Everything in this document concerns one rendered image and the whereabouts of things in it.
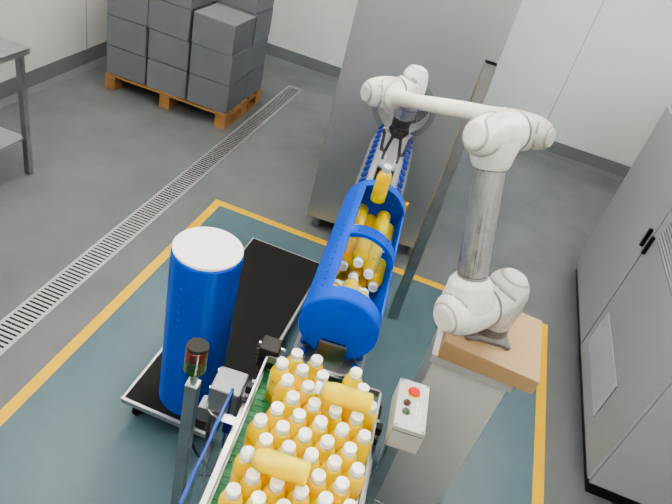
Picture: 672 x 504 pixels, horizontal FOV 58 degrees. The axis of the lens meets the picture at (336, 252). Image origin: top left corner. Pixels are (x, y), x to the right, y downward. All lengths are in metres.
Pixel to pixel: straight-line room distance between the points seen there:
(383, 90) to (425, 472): 1.61
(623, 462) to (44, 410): 2.78
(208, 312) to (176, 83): 3.48
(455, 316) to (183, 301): 1.06
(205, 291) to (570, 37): 5.20
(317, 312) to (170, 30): 3.85
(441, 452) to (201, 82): 3.89
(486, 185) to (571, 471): 2.08
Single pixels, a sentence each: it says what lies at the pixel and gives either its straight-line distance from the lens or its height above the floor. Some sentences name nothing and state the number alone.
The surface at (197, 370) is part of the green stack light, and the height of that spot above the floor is 1.19.
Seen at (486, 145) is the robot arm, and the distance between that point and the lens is 1.87.
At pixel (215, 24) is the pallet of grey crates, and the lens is 5.32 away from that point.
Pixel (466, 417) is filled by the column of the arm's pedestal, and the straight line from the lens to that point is 2.50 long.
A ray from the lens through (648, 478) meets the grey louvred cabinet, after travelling 3.51.
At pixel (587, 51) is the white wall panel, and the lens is 6.85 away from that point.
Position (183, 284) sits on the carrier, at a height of 0.94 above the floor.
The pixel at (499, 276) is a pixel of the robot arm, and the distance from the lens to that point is 2.20.
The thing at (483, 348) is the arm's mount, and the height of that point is 1.08.
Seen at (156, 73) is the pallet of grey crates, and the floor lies 0.30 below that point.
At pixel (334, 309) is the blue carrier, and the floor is 1.18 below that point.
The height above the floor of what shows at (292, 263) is 0.15.
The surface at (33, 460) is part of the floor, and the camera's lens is 3.05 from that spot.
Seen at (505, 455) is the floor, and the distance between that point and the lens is 3.51.
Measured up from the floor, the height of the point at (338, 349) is 1.04.
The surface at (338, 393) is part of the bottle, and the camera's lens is 1.85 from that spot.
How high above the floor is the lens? 2.52
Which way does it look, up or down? 36 degrees down
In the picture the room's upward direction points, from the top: 16 degrees clockwise
